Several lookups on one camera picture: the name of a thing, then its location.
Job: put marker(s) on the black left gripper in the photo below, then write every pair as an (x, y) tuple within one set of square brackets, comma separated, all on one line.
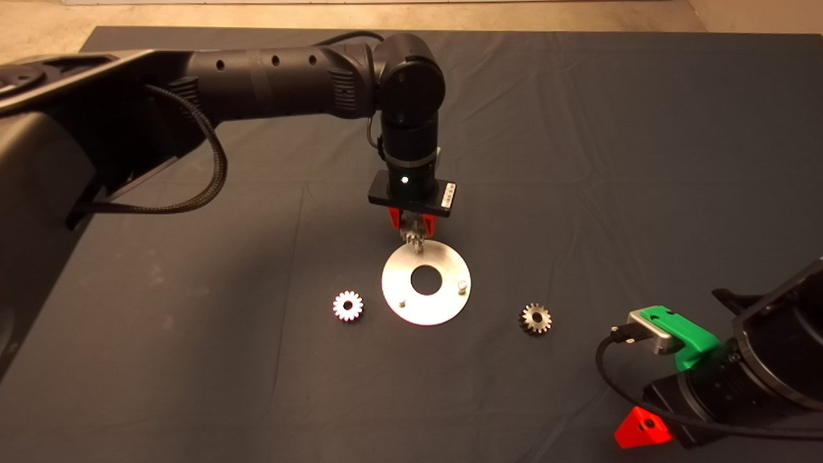
[(411, 190)]

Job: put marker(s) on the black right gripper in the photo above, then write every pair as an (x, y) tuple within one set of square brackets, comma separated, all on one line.
[(701, 399)]

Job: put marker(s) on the steel planetary gear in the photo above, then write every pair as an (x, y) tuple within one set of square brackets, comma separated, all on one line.
[(413, 236), (529, 325), (341, 313)]

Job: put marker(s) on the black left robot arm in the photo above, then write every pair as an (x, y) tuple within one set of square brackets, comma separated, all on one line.
[(270, 83)]

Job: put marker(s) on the round metal carrier plate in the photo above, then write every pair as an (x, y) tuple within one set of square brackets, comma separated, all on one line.
[(443, 302)]

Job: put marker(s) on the dark grey table cloth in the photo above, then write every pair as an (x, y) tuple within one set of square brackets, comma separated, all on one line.
[(578, 128)]

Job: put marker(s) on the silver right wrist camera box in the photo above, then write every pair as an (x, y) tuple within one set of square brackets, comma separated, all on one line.
[(652, 334)]

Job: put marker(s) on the green right camera mount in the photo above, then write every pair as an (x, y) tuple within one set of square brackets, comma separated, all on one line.
[(694, 337)]

